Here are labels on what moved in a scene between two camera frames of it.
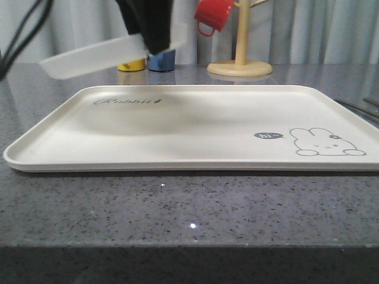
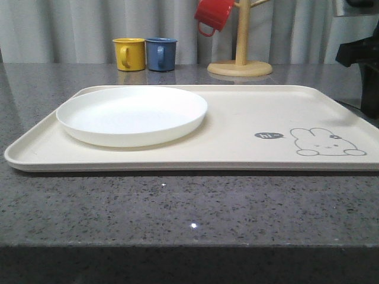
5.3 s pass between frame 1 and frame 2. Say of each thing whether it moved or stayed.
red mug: stayed
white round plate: moved
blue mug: stayed
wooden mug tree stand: stayed
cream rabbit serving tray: stayed
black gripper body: moved
